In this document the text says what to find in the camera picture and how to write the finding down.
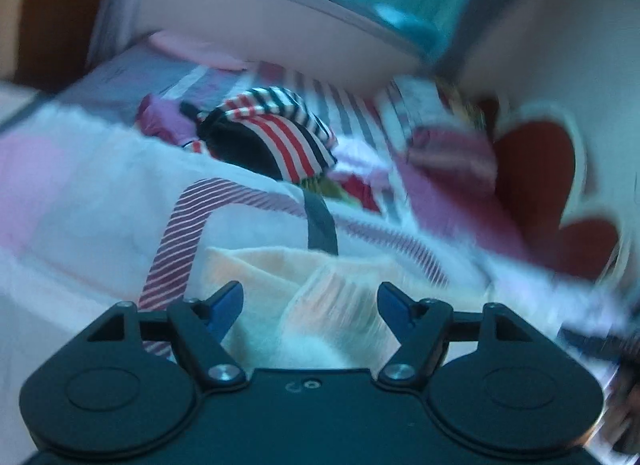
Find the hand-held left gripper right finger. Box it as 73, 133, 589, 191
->
376, 281, 540, 391

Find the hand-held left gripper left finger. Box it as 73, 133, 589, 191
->
87, 281, 249, 391

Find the cream knitted sweater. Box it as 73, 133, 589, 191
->
202, 245, 416, 372

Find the magenta striped clothes pile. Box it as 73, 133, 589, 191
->
382, 77, 531, 261

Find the red and green cloth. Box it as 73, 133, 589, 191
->
305, 170, 386, 213

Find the red white black striped garment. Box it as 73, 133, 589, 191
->
180, 87, 339, 182

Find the red heart-shaped pillow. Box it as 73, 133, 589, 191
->
487, 104, 628, 282

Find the purple cloth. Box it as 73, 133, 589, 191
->
136, 94, 203, 146

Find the striped mattress sheet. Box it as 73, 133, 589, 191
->
60, 45, 416, 196

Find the pink pillow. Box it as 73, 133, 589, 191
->
149, 30, 251, 70

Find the brown wardrobe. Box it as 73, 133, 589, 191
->
0, 0, 108, 93

